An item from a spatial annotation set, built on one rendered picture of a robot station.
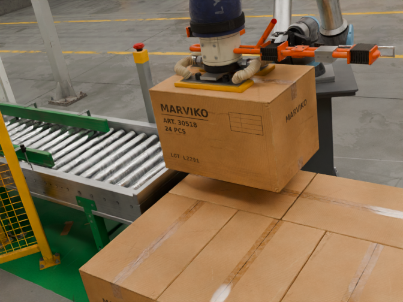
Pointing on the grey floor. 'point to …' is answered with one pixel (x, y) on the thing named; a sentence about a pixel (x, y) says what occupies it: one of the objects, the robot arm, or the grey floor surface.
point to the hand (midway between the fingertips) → (278, 50)
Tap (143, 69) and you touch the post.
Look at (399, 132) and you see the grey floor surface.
